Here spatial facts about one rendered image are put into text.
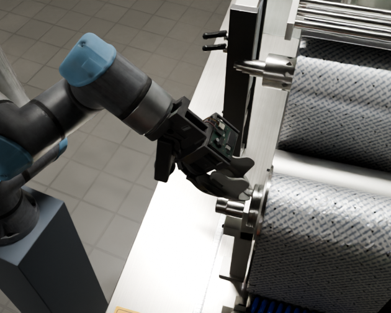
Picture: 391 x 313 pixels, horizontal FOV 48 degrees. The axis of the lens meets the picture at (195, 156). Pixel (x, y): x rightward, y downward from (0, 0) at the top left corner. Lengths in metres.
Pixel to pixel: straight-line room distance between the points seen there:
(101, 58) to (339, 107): 0.42
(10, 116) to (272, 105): 0.93
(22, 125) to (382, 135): 0.60
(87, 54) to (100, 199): 1.74
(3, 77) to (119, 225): 1.33
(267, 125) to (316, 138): 0.50
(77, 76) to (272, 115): 0.88
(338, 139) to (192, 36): 2.43
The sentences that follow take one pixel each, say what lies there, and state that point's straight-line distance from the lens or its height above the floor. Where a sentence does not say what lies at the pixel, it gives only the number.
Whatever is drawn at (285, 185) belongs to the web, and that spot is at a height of 1.31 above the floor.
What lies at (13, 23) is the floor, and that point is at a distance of 3.57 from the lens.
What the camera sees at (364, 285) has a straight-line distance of 0.81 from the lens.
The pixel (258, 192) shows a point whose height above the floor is 1.29.
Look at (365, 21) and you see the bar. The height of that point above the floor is 1.45.
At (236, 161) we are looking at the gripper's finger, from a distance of 0.72.
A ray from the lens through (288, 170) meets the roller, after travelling 0.83.
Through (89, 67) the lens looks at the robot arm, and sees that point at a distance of 0.60.
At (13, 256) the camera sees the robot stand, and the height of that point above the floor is 0.90.
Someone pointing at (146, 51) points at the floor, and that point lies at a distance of 3.09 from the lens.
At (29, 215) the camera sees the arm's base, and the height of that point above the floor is 0.94.
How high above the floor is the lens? 1.89
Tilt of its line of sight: 51 degrees down
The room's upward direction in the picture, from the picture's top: straight up
